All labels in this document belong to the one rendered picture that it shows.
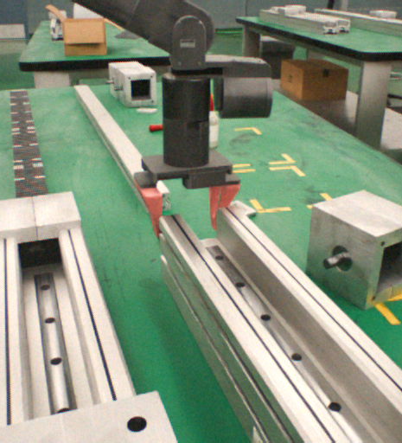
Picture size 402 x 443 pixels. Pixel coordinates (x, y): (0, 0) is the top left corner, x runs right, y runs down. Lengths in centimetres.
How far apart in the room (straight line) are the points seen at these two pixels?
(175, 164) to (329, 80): 380
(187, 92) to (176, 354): 29
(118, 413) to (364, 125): 283
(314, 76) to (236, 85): 373
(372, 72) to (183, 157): 243
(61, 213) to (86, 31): 206
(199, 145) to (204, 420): 31
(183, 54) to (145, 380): 34
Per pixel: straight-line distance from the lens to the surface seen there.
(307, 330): 48
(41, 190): 87
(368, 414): 43
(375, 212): 64
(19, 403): 39
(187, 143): 62
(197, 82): 61
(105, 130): 121
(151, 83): 155
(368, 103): 304
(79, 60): 255
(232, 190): 66
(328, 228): 63
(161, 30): 59
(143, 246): 74
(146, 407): 31
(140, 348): 55
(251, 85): 62
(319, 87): 437
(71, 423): 31
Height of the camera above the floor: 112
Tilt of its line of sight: 26 degrees down
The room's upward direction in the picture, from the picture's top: straight up
